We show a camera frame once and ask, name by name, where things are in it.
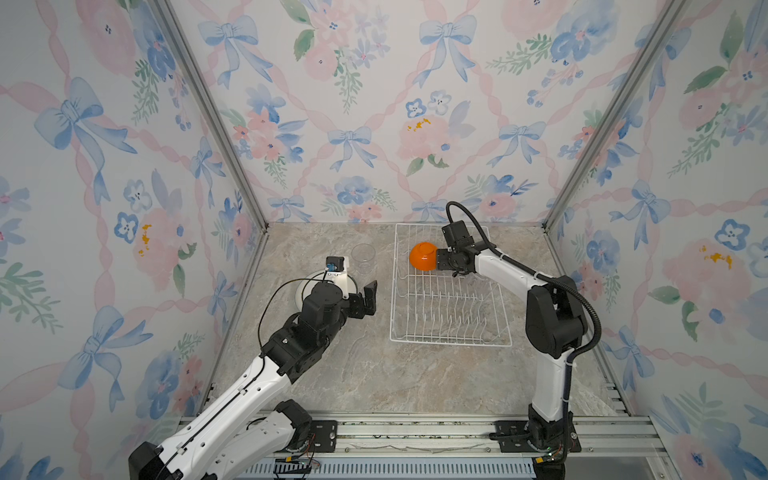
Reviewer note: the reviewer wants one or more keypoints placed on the left corner aluminium post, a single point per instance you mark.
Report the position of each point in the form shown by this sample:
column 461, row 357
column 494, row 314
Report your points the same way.
column 170, row 26

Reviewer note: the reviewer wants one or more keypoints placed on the corner aluminium post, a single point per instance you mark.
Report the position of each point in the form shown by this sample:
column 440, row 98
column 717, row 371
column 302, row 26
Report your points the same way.
column 657, row 38
column 170, row 26

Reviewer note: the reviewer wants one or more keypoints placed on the orange bowl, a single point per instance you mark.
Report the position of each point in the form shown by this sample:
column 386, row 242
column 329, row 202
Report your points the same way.
column 423, row 257

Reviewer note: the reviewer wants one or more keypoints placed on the right corner aluminium post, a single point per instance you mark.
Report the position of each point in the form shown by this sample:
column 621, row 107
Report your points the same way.
column 657, row 38

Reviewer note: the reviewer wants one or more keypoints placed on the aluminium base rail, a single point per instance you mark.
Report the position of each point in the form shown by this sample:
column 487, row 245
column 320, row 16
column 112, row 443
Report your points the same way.
column 409, row 446

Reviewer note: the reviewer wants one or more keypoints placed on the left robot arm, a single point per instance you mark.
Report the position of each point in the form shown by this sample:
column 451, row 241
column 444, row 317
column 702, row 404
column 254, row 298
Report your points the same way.
column 240, row 408

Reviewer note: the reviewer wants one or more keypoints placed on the white wire dish rack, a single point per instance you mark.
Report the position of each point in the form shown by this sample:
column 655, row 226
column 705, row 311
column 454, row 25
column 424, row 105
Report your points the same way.
column 437, row 308

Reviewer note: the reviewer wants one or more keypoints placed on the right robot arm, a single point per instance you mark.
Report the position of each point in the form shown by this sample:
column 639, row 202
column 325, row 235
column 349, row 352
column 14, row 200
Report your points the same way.
column 555, row 324

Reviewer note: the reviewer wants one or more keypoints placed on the clear glass cup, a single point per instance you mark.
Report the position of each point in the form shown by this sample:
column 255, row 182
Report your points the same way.
column 363, row 258

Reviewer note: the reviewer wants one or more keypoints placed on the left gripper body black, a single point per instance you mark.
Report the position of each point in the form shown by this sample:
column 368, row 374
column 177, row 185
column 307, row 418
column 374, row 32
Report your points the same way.
column 342, row 313

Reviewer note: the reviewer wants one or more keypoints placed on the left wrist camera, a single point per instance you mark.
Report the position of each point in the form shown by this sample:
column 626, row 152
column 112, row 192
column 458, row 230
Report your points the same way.
column 336, row 273

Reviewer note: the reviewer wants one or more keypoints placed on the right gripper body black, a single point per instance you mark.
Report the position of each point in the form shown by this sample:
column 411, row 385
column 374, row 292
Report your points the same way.
column 445, row 260

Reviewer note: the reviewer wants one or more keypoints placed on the white plate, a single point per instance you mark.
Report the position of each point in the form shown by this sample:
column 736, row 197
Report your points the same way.
column 305, row 286

